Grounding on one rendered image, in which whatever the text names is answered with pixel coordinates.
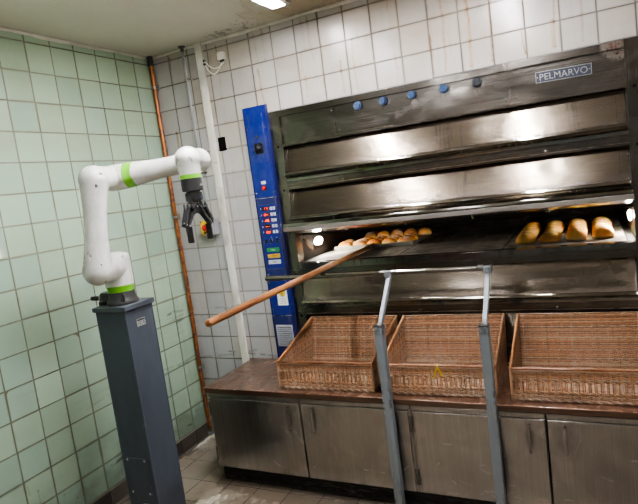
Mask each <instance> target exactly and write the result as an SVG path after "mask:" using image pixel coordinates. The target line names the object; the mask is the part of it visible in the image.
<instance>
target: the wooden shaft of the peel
mask: <svg viewBox="0 0 638 504"><path fill-rule="evenodd" d="M369 249H370V247H369V246H365V247H363V248H361V249H358V250H356V251H354V252H352V253H350V254H348V255H345V256H343V257H341V258H339V259H337V260H335V261H332V262H330V263H328V264H326V265H324V266H322V267H320V268H317V269H315V270H313V271H311V272H309V273H307V274H304V275H302V276H300V277H298V278H296V279H294V280H291V281H289V282H287V283H285V284H283V285H281V286H278V287H276V288H274V289H272V290H270V291H268V292H265V293H263V294H261V295H259V296H257V297H255V298H252V299H250V300H248V301H246V302H244V303H242V304H239V305H237V306H235V307H233V308H231V309H229V310H227V311H224V312H222V313H220V314H218V315H216V316H214V317H211V318H209V319H207V320H206V321H205V325H206V326H207V327H211V326H213V325H215V324H217V323H219V322H221V321H224V320H226V319H228V318H230V317H232V316H234V315H236V314H238V313H240V312H242V311H244V310H246V309H248V308H250V307H252V306H254V305H256V304H258V303H261V302H263V301H265V300H267V299H269V298H271V297H273V296H275V295H277V294H279V293H281V292H283V291H285V290H287V289H289V288H291V287H293V286H295V285H298V284H300V283H302V282H304V281H306V280H308V279H310V278H312V277H314V276H316V275H318V274H320V273H322V272H324V271H326V270H328V269H330V268H332V267H335V266H337V265H339V264H341V263H343V262H345V261H347V260H349V259H351V258H353V257H355V256H357V255H359V254H361V253H363V252H365V251H367V250H369Z"/></svg>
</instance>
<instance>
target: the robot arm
mask: <svg viewBox="0 0 638 504"><path fill-rule="evenodd" d="M210 163H211V158H210V155H209V154H208V152H207V151H205V150H204V149H201V148H193V147H190V146H184V147H181V148H179V149H178V150H177V152H176V153H175V155H173V156H169V157H164V158H159V159H152V160H143V161H134V162H127V163H120V164H115V165H110V166H95V165H90V166H86V167H84V168H83V169H82V170H81V171H80V173H79V175H78V184H79V189H80V194H81V201H82V209H83V219H84V258H83V269H82V274H83V277H84V279H85V280H86V281H87V282H88V283H90V284H92V285H95V286H100V285H104V284H105V285H106V289H107V291H105V292H102V293H100V295H99V296H92V297H91V298H90V299H91V301H99V306H103V305H107V306H108V307H115V306H122V305H127V304H131V303H135V302H137V301H139V297H138V296H137V294H136V293H135V290H134V278H133V272H132V266H131V261H130V256H129V254H128V253H127V252H123V251H115V252H110V247H109V238H108V226H107V195H108V191H111V192H116V191H120V190H124V189H128V188H132V187H136V186H139V185H142V184H145V183H148V182H151V181H155V180H158V179H161V178H165V177H170V176H174V175H179V176H180V182H181V187H180V189H182V192H183V193H185V192H186V194H185V199H186V202H188V204H184V205H183V208H184V211H183V218H182V227H183V228H186V233H187V237H188V243H195V238H194V233H193V227H192V226H191V224H192V221H193V218H194V215H195V214H196V213H199V214H200V215H201V216H202V218H203V219H204V220H205V222H206V224H205V226H206V232H207V238H208V239H213V238H214V235H213V229H212V223H214V218H213V216H212V214H211V212H210V210H209V208H208V205H207V202H202V200H203V194H202V191H201V190H203V189H204V188H203V182H202V176H201V172H203V171H205V170H207V169H208V167H209V166H210ZM210 218H211V219H210ZM184 223H185V224H184Z"/></svg>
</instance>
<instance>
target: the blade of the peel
mask: <svg viewBox="0 0 638 504"><path fill-rule="evenodd" d="M425 238H426V237H418V240H414V241H405V242H392V243H379V244H374V245H375V248H383V247H396V246H410V245H415V244H416V243H418V242H420V241H421V240H423V239H425ZM363 247H365V245H353V246H340V247H338V246H337V247H334V249H335V251H342V250H356V249H361V248H363Z"/></svg>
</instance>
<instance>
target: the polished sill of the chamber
mask: <svg viewBox="0 0 638 504"><path fill-rule="evenodd" d="M632 250H637V246H636V241H635V240H630V241H614V242H599V243H583V244H568V245H552V246H537V247H521V248H506V249H490V250H475V251H459V252H444V253H428V254H413V255H397V256H382V257H366V258H351V259H349V260H347V261H345V262H343V263H341V264H339V265H337V266H335V267H332V268H336V267H353V266H371V265H388V264H405V263H423V262H440V261H458V260H475V259H493V258H510V257H527V256H545V255H562V254H580V253H597V252H615V251H632ZM335 260H337V259H335ZM335 260H320V261H304V262H301V263H299V266H300V270H301V269H317V268H320V267H322V266H324V265H326V264H328V263H330V262H332V261H335Z"/></svg>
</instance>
